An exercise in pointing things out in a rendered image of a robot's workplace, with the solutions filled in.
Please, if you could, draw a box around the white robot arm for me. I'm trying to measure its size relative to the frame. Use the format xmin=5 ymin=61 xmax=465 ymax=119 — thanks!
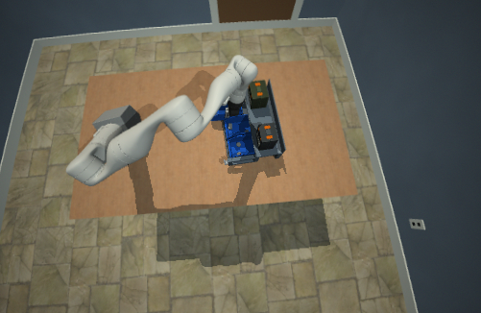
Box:
xmin=66 ymin=55 xmax=258 ymax=186

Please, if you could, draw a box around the blue bin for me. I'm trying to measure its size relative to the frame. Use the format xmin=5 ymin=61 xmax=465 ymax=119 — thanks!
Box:
xmin=228 ymin=134 xmax=254 ymax=157
xmin=225 ymin=114 xmax=252 ymax=140
xmin=211 ymin=104 xmax=243 ymax=121

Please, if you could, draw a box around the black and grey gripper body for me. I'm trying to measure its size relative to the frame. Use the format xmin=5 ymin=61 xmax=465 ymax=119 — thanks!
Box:
xmin=222 ymin=94 xmax=246 ymax=116

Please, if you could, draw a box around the grey metal shelf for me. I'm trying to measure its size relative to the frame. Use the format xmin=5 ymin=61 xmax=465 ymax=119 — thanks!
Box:
xmin=222 ymin=79 xmax=286 ymax=166

